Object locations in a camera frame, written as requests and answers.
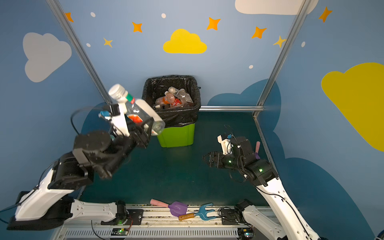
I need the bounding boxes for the tall red white label bottle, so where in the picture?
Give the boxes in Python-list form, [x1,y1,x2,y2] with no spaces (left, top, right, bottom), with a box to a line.
[109,84,166,136]

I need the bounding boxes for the white orange milk tea bottle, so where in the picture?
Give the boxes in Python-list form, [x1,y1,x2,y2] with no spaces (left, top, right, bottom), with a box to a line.
[155,91,176,106]

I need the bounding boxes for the red green label bottle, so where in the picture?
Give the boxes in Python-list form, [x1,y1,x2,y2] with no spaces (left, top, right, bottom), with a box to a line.
[170,99,184,108]

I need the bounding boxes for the purple text label bottle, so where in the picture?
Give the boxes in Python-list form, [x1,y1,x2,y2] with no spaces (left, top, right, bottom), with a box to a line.
[178,89,194,107]

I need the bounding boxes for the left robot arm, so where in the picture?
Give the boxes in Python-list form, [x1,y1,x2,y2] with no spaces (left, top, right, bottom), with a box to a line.
[7,118,154,231]

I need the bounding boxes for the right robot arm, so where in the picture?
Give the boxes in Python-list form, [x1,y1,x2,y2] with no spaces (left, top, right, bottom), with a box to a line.
[203,135,321,240]

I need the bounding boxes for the green bin with black liner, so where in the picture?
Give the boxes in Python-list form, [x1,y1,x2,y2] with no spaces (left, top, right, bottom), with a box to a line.
[142,75,202,148]

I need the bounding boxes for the rear aluminium crossbar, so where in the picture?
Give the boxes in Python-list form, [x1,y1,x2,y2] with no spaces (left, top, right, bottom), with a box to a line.
[199,106,264,112]

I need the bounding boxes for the right circuit board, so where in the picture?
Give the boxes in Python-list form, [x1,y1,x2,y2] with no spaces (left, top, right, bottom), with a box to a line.
[237,228,254,240]

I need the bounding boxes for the circuit board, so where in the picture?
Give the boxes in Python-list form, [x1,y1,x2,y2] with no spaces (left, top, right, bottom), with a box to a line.
[237,228,254,240]
[111,228,130,236]

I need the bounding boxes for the left circuit board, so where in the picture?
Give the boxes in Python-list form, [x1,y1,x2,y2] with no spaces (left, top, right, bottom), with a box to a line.
[111,228,130,236]

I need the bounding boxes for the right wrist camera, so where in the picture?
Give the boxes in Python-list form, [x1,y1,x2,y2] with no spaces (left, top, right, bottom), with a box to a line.
[217,135,232,155]

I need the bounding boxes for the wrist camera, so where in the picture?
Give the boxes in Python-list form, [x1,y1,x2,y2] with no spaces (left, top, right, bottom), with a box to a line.
[217,135,232,155]
[99,103,130,137]

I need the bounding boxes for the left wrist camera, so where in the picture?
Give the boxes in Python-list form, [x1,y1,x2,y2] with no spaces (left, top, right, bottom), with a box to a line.
[99,103,130,137]

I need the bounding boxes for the purple spatula pink handle right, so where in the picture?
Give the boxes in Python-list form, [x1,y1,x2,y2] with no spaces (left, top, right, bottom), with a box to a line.
[255,141,261,160]

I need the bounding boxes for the blue fork rake wooden handle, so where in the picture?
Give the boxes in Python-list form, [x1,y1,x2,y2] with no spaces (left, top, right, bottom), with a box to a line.
[178,203,216,221]

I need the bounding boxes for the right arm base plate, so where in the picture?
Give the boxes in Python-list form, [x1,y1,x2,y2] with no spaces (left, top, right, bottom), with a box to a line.
[218,208,242,225]

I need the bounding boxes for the purple shovel pink handle front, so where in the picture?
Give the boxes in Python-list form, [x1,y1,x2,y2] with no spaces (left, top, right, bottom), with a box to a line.
[150,199,188,217]

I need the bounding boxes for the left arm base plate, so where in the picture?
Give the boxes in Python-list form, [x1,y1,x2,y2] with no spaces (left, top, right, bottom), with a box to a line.
[101,209,144,226]

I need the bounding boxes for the left aluminium frame post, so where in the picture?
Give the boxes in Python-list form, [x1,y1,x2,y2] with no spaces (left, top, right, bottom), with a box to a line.
[46,0,113,104]

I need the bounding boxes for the aluminium frame post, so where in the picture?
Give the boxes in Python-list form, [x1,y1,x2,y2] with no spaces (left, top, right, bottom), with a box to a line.
[46,0,113,104]
[253,0,312,120]

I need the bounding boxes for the right aluminium frame post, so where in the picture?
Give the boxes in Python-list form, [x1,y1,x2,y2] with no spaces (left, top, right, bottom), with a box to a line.
[253,0,312,120]

